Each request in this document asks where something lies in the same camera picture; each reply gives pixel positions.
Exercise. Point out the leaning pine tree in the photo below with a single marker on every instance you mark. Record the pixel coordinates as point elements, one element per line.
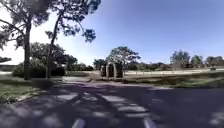
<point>63,20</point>

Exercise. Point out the dark green bushes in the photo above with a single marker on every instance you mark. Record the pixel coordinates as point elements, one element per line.
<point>38,68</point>

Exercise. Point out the grass strip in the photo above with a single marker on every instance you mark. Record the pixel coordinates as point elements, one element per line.
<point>180,80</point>

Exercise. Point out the round-crowned tree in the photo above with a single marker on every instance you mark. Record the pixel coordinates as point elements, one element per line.
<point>122,55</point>

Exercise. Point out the pale side path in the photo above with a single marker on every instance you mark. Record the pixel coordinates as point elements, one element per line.
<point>77,79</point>

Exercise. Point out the tall pine tree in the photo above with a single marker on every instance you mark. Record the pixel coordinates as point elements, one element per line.
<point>26,50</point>

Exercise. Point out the grey asphalt road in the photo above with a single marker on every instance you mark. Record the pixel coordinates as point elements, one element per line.
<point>140,100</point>

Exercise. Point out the grass verge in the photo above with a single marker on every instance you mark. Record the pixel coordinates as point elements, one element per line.
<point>13,88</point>

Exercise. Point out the row of distant trees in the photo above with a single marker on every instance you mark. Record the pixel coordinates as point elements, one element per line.
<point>196,61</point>

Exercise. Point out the pale fence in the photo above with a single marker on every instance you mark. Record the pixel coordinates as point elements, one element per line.
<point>160,72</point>

